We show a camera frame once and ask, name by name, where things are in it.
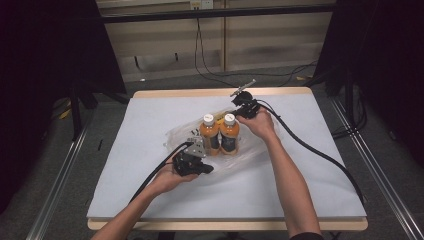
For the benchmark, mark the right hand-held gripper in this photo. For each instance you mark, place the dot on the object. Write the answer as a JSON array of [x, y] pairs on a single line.
[[245, 103]]

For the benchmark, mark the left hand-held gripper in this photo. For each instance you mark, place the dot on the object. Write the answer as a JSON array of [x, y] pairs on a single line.
[[190, 163]]

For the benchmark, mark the clear plastic bag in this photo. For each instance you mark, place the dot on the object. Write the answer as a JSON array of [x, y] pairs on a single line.
[[181, 136]]

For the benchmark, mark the orange drink bottle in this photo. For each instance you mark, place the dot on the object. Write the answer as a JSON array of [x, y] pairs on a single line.
[[209, 133], [230, 133]]

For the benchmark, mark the person's right hand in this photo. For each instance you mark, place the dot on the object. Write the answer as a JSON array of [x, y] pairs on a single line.
[[258, 125]]

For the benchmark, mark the person's left hand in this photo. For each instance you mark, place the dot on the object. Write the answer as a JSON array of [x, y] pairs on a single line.
[[170, 181]]

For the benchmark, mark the wooden table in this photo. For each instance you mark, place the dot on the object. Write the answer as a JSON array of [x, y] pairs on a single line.
[[216, 91]]

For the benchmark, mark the white table mat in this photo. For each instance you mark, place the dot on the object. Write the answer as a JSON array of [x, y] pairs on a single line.
[[133, 133]]

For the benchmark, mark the black horizontal bar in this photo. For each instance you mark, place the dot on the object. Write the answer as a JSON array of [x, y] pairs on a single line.
[[216, 14]]

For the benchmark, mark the black metal stand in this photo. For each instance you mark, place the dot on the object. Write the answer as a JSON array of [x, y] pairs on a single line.
[[75, 113]]

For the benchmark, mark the black curtain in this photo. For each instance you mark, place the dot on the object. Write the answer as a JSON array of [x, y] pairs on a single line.
[[50, 66], [376, 50]]

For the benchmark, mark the vertical wooden wall strip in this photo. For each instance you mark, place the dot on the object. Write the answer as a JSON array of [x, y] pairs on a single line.
[[224, 40]]

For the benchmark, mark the white wall socket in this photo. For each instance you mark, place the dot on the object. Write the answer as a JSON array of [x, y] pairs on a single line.
[[201, 4]]

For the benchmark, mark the metal floor rail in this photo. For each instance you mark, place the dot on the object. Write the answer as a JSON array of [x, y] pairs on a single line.
[[380, 173], [56, 186]]

